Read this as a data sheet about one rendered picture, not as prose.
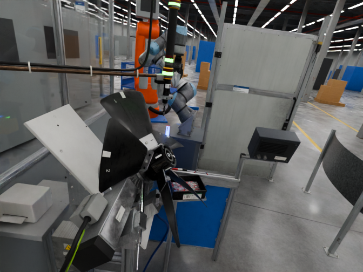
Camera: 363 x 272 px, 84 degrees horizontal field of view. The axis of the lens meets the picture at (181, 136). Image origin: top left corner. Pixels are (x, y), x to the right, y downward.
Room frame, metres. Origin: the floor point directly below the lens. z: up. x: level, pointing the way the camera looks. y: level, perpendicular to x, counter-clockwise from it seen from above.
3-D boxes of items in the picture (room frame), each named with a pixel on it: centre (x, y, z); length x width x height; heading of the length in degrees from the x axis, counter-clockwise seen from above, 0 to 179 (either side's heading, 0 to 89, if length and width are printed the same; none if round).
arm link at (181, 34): (1.41, 0.09, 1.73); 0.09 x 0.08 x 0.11; 41
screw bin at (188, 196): (1.08, -0.08, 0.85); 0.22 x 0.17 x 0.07; 105
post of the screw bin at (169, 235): (1.06, -0.01, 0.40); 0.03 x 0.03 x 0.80; 15
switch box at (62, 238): (0.66, 0.43, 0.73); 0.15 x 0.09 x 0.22; 90
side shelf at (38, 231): (0.77, 0.64, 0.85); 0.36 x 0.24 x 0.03; 0
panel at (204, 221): (1.24, -0.01, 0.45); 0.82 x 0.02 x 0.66; 90
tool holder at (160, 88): (0.88, 0.10, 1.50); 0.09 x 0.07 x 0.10; 125
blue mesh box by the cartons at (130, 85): (8.01, 1.95, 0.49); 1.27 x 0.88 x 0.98; 171
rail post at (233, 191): (1.24, -0.44, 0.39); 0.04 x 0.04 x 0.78; 0
